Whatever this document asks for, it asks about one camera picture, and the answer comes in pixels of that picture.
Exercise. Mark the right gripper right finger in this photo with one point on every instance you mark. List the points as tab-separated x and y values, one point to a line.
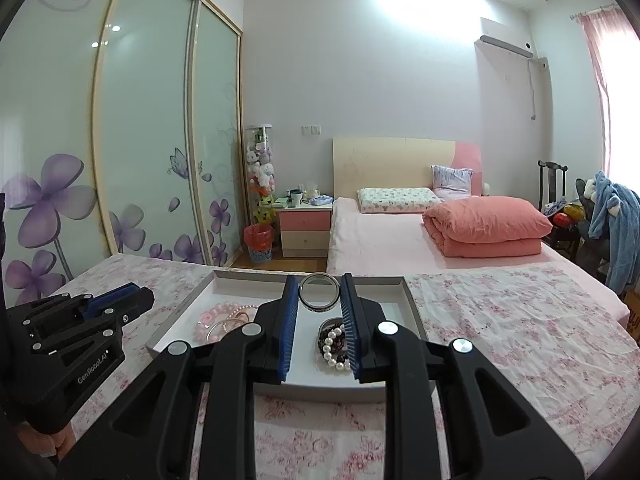
491	430

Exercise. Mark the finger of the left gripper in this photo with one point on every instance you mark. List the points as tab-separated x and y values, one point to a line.
132	307
112	297

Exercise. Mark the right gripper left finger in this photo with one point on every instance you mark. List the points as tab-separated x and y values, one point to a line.
192	409

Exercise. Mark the grey shallow jewelry tray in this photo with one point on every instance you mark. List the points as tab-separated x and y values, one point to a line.
309	378

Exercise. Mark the thin silver bangle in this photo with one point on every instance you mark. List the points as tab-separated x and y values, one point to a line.
220	329

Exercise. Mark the person's left hand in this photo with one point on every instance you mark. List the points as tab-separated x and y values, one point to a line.
46	445

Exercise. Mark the pink floral bed sheet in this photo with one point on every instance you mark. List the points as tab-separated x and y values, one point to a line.
548	335

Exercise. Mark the red bin with bag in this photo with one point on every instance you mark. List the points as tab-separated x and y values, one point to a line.
258	239

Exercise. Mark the tube of plush toys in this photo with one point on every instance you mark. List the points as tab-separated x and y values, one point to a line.
260	175

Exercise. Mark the pink and cream nightstand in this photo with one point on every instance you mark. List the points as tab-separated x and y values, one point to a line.
305	231

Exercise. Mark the white mug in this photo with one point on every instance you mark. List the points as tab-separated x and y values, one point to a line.
296	197

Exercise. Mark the folded salmon pink duvet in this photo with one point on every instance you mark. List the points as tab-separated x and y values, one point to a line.
483	227

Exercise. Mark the dark wooden chair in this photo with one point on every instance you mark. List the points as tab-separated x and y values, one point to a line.
564	236

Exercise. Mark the bed with cream headboard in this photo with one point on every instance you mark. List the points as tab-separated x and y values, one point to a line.
398	244

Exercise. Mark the sliding wardrobe with flower print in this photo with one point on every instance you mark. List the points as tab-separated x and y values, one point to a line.
120	134

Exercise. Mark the white floral pillow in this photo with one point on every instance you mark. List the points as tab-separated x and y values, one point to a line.
396	200

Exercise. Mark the blue bathrobe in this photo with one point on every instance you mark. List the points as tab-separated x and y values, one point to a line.
617	208

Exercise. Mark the lilac patterned pillow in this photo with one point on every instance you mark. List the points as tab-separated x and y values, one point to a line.
452	179

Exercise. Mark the pink curtain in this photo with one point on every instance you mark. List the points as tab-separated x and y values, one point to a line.
613	47

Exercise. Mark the wall power socket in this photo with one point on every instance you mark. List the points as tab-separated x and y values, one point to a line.
311	130

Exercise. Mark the white wall air conditioner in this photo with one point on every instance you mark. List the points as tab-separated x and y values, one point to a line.
500	36

